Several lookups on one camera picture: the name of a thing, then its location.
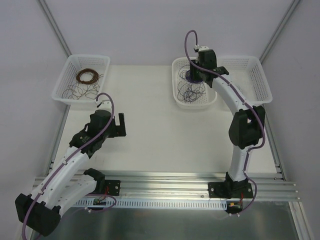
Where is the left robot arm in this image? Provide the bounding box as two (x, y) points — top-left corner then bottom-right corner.
(15, 109), (127, 240)

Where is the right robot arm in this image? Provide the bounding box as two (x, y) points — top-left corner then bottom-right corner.
(189, 46), (266, 199)

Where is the middle white perforated basket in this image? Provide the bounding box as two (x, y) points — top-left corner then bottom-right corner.
(171, 57), (218, 110)

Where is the white perforated basket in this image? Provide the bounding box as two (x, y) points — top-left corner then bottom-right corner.
(51, 54), (111, 108)
(217, 55), (273, 106)
(171, 57), (218, 110)

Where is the right white perforated basket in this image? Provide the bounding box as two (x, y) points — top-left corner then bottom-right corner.
(217, 55), (273, 106)

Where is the left white perforated basket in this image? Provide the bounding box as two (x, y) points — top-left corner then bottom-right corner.
(51, 54), (111, 108)

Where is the purple coiled cable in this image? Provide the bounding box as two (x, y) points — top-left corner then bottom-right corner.
(178, 64), (207, 86)

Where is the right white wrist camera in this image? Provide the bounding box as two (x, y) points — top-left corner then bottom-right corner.
(193, 45), (211, 53)

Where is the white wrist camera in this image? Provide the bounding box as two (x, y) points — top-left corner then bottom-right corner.
(193, 45), (211, 53)
(95, 99), (112, 110)

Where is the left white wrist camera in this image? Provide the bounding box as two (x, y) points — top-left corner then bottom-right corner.
(95, 99), (112, 110)

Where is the aluminium mounting rail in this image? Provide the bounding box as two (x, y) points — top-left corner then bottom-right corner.
(103, 170), (301, 202)

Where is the brown coiled cable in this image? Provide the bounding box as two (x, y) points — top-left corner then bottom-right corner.
(75, 68), (100, 85)

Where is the white slotted cable duct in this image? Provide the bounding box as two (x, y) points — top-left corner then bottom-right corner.
(74, 197), (227, 211)

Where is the left aluminium frame post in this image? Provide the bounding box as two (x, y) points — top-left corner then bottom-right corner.
(37, 0), (72, 58)

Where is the aluminium frame post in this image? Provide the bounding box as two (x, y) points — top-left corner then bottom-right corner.
(259, 0), (302, 64)
(37, 0), (72, 58)

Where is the right aluminium frame post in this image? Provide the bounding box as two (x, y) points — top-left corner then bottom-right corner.
(259, 0), (302, 64)

